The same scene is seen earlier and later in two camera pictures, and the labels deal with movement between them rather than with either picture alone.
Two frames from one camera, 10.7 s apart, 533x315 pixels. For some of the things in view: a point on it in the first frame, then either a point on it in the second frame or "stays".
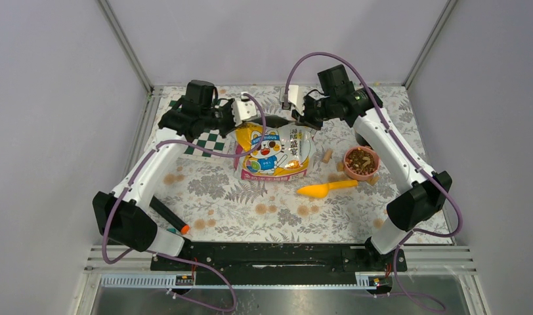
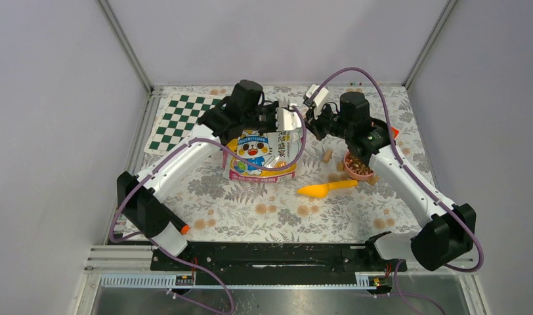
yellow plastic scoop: (318, 191) stays
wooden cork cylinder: (327, 155) stays
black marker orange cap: (169, 216) stays
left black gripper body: (222, 119) -> (265, 117)
